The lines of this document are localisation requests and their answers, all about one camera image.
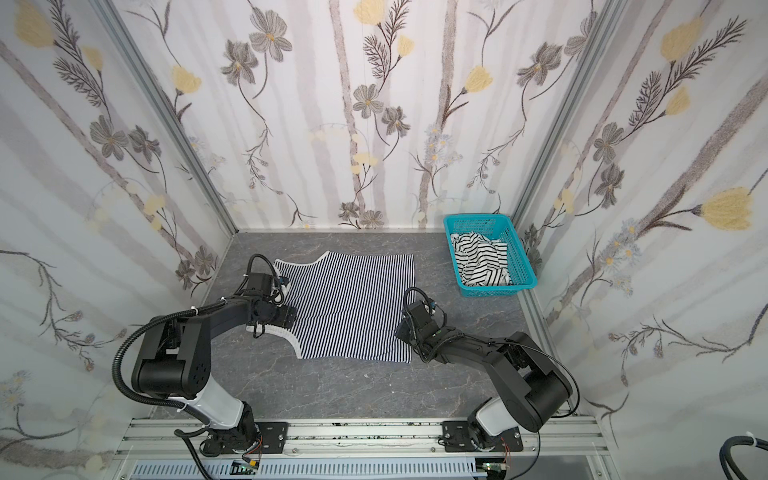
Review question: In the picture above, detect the blue white striped tank top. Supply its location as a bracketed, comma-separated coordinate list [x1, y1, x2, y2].
[249, 251, 416, 363]

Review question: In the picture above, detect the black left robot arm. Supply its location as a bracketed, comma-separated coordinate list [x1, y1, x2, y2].
[111, 263, 297, 460]

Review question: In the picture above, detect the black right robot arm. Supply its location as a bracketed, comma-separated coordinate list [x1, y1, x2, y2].
[396, 286, 580, 451]

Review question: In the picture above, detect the black white striped tank top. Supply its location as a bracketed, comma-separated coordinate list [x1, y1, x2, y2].
[450, 232, 511, 287]

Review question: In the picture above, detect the teal plastic basket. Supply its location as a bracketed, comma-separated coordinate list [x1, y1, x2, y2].
[444, 214, 537, 297]

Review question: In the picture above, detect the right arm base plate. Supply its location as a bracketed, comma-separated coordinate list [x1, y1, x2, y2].
[437, 420, 524, 453]

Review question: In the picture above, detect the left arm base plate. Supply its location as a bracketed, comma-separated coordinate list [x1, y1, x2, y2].
[199, 422, 288, 457]

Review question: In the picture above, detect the white slotted cable duct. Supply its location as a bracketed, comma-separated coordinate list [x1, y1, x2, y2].
[130, 458, 488, 480]

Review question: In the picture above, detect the left corrugated black cable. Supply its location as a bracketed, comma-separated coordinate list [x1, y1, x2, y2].
[111, 305, 199, 415]

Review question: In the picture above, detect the aluminium mounting rail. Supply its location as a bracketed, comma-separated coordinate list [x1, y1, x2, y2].
[115, 416, 610, 460]

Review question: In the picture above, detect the black cable bottom right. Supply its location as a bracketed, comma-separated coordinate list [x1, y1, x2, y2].
[718, 435, 768, 480]

